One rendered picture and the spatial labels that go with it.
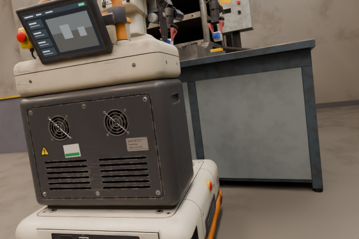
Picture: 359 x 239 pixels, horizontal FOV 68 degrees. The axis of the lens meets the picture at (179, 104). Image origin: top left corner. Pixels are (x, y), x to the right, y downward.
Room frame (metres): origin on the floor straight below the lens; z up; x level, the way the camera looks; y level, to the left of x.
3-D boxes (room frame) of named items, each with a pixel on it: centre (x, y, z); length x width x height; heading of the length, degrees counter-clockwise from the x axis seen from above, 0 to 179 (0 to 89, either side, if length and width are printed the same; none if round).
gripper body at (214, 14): (1.70, -0.29, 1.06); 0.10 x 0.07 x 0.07; 67
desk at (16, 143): (4.43, 2.16, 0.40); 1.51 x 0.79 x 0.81; 164
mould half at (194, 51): (1.89, -0.12, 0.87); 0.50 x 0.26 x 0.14; 157
